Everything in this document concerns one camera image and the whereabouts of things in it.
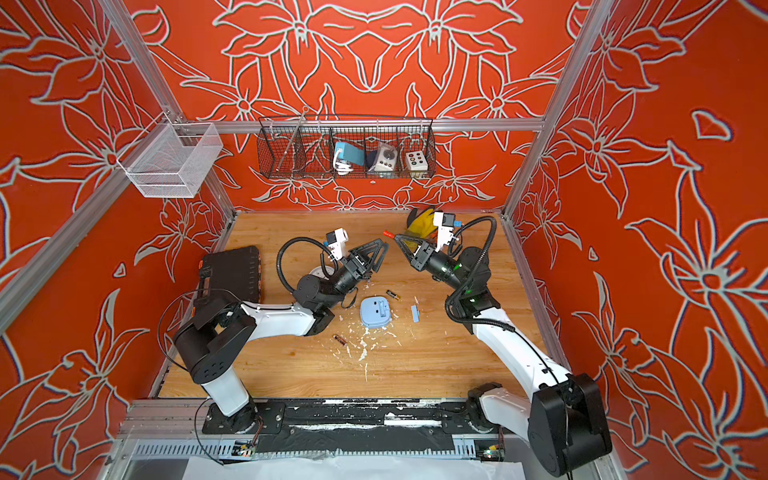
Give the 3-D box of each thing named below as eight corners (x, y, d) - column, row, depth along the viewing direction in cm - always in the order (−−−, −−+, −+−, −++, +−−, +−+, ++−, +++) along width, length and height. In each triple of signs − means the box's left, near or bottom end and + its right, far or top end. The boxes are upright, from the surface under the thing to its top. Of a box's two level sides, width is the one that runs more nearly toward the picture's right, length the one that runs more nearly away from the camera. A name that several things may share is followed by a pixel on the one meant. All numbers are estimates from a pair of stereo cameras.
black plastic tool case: (192, 302, 96) (183, 294, 92) (213, 256, 108) (206, 247, 104) (258, 302, 96) (253, 294, 92) (272, 256, 108) (268, 247, 104)
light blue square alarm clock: (360, 328, 90) (359, 323, 87) (361, 302, 96) (360, 296, 93) (391, 328, 90) (391, 323, 87) (390, 301, 96) (390, 296, 93)
